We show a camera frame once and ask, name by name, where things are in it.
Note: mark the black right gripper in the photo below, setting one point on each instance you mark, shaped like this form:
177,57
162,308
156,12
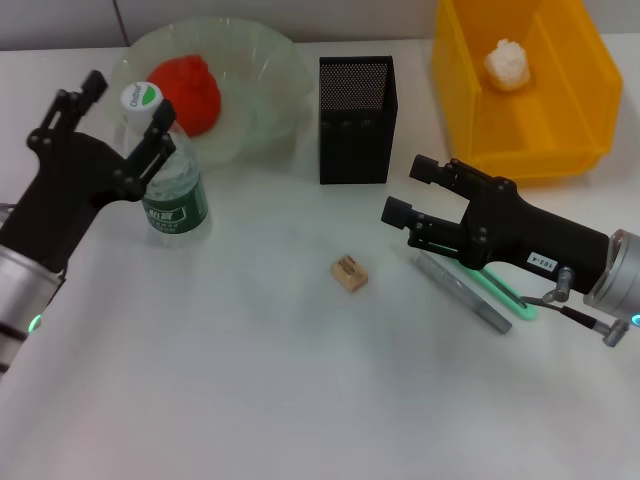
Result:
525,235

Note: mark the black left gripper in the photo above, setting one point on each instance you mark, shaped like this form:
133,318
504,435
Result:
70,185

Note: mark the red-orange knitted orange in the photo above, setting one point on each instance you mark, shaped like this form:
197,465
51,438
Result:
195,95

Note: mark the grey marker pen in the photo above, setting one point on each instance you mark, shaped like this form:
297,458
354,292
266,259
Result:
460,292

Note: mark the clear green-label water bottle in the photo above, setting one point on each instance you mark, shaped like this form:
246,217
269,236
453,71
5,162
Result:
175,210

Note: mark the white paper ball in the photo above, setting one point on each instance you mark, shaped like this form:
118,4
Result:
507,65

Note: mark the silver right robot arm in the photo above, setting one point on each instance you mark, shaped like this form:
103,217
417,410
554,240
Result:
617,280

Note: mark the black mesh pen holder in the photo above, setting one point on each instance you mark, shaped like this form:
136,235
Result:
355,150

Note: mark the pale green glass fruit bowl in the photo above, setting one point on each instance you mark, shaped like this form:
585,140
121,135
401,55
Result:
260,90

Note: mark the small tan wooden block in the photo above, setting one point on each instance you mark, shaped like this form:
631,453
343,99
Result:
350,274

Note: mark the yellow plastic bin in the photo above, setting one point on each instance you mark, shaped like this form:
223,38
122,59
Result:
540,130

